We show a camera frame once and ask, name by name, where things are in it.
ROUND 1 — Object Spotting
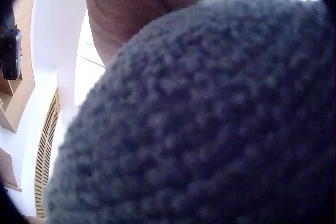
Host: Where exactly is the person's right hand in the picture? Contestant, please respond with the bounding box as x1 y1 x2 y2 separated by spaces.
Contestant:
83 0 242 67

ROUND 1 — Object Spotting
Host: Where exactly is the grey fleece cloth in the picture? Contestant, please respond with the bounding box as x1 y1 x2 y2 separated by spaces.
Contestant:
45 0 332 224

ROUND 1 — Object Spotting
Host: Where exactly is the wooden shelf unit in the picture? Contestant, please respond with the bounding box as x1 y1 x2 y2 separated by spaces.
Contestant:
0 0 40 190

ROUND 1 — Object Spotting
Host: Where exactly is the slatted wooden vent grille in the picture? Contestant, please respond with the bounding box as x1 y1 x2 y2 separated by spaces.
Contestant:
34 88 61 218

